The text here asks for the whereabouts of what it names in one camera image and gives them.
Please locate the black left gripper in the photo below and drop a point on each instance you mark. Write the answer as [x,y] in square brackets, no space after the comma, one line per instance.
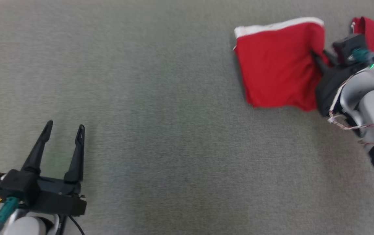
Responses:
[59,199]

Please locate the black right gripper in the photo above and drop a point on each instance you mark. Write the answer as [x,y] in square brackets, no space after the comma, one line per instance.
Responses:
[329,88]

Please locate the red shorts with white stripe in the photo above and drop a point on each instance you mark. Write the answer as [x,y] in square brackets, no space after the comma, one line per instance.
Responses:
[275,65]

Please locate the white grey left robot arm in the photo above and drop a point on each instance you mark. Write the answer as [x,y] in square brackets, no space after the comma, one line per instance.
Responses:
[27,227]

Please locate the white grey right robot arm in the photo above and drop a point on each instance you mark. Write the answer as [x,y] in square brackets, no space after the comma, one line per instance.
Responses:
[373,104]

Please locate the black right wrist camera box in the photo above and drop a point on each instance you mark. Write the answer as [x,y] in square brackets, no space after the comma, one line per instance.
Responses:
[348,44]

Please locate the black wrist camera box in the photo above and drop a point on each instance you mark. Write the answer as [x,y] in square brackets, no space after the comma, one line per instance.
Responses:
[348,44]
[19,187]

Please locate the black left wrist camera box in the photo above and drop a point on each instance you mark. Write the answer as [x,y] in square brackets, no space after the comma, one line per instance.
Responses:
[19,187]

